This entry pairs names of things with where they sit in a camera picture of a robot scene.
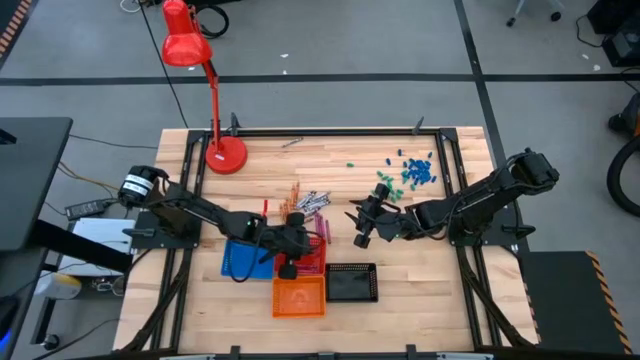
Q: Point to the white yellow plastic object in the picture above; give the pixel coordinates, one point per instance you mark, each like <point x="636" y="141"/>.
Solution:
<point x="57" y="286"/>

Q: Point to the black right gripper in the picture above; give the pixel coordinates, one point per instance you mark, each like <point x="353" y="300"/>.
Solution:
<point x="380" y="220"/>

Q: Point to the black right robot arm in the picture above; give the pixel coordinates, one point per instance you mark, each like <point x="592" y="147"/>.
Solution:
<point x="480" y="197"/>

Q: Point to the black power adapter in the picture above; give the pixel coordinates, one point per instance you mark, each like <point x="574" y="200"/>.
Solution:
<point x="85" y="209"/>

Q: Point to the black frame clamp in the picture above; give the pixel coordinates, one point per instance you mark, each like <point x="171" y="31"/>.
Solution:
<point x="234" y="124"/>
<point x="418" y="126"/>

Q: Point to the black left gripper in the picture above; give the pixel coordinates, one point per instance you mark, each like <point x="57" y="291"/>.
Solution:
<point x="285" y="240"/>

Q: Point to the red crayon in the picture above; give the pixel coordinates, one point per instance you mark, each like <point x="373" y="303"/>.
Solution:
<point x="265" y="207"/>

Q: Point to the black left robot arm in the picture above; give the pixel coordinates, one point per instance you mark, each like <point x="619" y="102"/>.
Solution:
<point x="200" y="210"/>

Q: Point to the clear glasses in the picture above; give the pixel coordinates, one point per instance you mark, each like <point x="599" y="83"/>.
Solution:
<point x="107" y="286"/>

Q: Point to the black equipment case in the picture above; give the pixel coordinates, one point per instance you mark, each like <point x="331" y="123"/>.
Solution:
<point x="622" y="45"/>

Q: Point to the black aluminium table frame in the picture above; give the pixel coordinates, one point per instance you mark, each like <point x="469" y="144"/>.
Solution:
<point x="320" y="132"/>

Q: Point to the blue grey crayon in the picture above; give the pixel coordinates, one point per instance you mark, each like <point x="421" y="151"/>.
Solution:
<point x="292" y="142"/>

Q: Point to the white flat box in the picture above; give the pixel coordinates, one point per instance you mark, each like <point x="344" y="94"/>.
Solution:
<point x="100" y="232"/>

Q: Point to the blue plastic basket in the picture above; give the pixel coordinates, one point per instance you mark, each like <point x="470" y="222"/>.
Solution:
<point x="232" y="262"/>

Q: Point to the orange black vacuum cleaner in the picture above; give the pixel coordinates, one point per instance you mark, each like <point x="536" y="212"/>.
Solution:
<point x="631" y="117"/>

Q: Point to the black yellow-striped floor mat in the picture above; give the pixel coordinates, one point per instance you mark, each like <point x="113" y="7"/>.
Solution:
<point x="10" y="25"/>
<point x="565" y="300"/>

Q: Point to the black plastic basket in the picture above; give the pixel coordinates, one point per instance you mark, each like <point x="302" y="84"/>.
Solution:
<point x="351" y="283"/>

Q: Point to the red desk lamp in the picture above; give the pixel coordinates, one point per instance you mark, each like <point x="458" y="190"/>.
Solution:
<point x="186" y="47"/>

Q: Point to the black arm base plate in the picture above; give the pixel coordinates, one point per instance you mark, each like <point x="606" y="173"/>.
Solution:
<point x="507" y="239"/>
<point x="192" y="243"/>

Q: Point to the white frame office chair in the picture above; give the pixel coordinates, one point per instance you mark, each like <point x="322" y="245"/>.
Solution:
<point x="520" y="6"/>

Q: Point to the red plastic basket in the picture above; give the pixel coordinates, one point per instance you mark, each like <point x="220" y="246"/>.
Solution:
<point x="317" y="262"/>

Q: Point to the orange plastic basket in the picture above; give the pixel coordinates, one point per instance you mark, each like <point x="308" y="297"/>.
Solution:
<point x="299" y="297"/>

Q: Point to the black desk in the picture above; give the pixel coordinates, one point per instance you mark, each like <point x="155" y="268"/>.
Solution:
<point x="30" y="175"/>

